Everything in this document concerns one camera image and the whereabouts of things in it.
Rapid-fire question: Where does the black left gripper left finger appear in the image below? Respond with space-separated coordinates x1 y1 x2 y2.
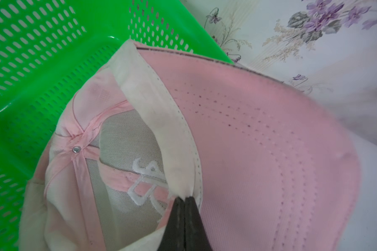
158 198 185 251

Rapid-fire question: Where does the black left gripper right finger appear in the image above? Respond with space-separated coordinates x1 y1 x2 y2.
184 197 212 251

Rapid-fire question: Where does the pink baseball cap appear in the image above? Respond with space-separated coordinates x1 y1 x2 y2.
18 41 360 251

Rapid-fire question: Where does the green plastic basket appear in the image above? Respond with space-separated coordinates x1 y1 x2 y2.
0 0 230 251

